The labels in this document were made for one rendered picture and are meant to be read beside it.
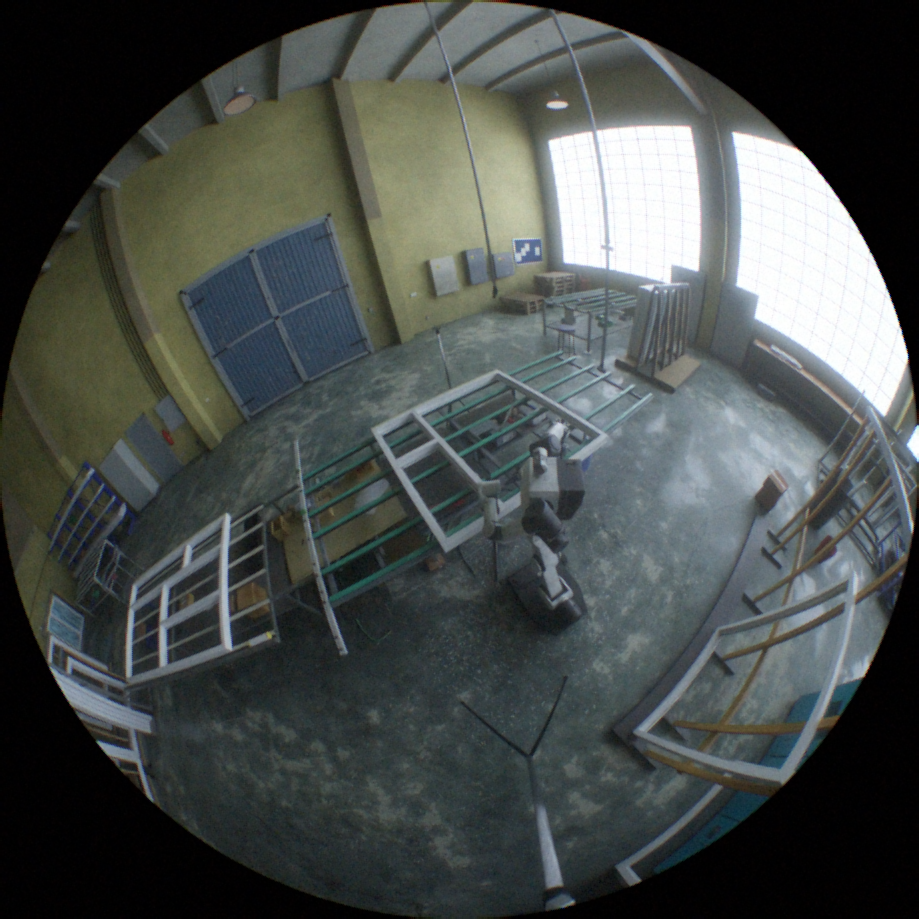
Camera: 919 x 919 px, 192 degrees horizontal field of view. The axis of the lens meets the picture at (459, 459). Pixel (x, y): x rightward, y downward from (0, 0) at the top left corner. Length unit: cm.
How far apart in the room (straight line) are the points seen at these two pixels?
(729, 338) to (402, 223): 855
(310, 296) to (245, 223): 272
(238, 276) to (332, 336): 302
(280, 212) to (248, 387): 444
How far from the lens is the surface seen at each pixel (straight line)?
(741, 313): 779
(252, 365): 763
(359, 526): 231
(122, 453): 979
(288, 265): 736
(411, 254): 795
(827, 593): 225
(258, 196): 793
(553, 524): 117
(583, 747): 252
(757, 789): 173
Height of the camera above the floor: 234
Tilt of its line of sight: 44 degrees down
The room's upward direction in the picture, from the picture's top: 14 degrees counter-clockwise
